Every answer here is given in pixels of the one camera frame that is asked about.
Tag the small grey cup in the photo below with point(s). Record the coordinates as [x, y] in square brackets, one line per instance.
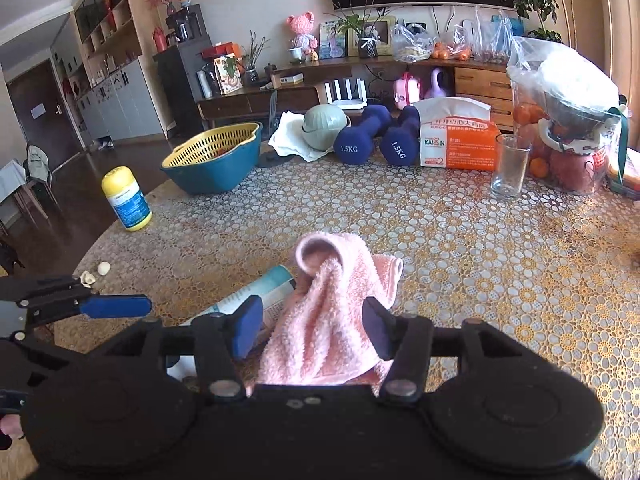
[296, 55]

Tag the person's left hand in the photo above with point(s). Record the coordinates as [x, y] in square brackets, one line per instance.
[10, 425]

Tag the small bagged tangerine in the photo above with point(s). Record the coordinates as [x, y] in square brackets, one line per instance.
[539, 167]

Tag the small plant in dark vase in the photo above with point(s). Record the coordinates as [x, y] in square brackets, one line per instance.
[367, 47]

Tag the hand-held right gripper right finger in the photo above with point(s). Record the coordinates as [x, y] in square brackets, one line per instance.
[377, 330]

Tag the chair with draped cloth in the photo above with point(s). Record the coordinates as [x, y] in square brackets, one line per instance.
[40, 165]

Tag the white roll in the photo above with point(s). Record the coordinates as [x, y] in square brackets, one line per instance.
[203, 85]

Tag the clear glass cup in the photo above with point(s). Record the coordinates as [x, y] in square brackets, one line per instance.
[510, 170]

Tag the blue dumbbell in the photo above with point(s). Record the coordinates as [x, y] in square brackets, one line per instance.
[352, 145]
[400, 147]

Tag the large clear plastic bag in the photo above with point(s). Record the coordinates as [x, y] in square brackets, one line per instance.
[565, 70]

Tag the twig plant in pot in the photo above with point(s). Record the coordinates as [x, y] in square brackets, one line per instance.
[252, 75]

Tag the yellow pill bottle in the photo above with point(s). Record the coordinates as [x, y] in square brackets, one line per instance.
[127, 202]

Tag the clear bag of food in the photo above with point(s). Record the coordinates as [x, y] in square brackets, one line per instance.
[412, 45]

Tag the orange box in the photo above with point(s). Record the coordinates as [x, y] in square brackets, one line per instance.
[220, 51]

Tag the pair of shoes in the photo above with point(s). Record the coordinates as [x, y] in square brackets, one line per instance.
[106, 144]

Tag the teal and white tube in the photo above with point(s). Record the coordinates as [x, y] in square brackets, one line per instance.
[270, 285]

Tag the pink bear figure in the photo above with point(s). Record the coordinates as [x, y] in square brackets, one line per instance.
[302, 30]

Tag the green ribbon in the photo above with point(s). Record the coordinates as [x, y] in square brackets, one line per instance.
[622, 145]

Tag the yellow colander basket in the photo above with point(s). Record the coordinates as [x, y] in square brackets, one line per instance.
[200, 147]

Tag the yellow photo frame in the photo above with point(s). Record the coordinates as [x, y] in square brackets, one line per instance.
[385, 35]

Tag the wooden television cabinet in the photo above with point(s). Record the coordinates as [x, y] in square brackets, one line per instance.
[480, 82]

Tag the red bottle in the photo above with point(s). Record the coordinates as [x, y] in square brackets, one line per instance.
[159, 40]

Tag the pink fluffy towel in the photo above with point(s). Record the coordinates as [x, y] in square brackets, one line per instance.
[325, 320]

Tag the printed snack bag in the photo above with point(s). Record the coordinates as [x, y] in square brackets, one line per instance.
[228, 76]

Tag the grey metal bowl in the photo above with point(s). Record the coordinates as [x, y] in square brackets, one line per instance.
[575, 110]

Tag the white router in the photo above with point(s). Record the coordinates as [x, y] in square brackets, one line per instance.
[345, 92]

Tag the small standing picture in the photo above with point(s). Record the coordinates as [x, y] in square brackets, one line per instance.
[332, 40]

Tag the white cloth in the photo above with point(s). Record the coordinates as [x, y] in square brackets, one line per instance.
[287, 135]

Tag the grey slotted spatula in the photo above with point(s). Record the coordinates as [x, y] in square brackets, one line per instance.
[273, 110]

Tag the stack of colourful books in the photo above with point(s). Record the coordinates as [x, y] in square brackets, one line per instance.
[627, 175]

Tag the clear bag of tangerines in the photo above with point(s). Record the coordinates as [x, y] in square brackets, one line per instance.
[450, 50]

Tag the black cabinet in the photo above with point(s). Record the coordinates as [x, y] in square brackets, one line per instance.
[177, 85]

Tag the wall shelf unit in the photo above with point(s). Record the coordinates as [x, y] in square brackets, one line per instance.
[120, 95]

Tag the dark wooden door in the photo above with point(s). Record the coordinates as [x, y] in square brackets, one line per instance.
[40, 115]

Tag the white flat box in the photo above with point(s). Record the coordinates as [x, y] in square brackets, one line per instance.
[287, 80]

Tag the blue bowl with yellow colander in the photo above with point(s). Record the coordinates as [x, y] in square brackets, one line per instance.
[210, 177]

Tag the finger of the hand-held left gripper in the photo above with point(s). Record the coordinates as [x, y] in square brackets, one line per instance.
[120, 306]
[30, 357]

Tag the orange and white tissue pack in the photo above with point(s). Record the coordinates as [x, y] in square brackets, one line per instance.
[460, 145]

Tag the pink toy case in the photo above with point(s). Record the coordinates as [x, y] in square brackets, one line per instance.
[407, 90]

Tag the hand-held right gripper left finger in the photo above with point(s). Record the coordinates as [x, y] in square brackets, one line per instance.
[247, 325]

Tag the black coffee machine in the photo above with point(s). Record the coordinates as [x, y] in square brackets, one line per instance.
[184, 25]

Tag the patterned white bowl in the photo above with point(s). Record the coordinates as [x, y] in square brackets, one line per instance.
[580, 146]

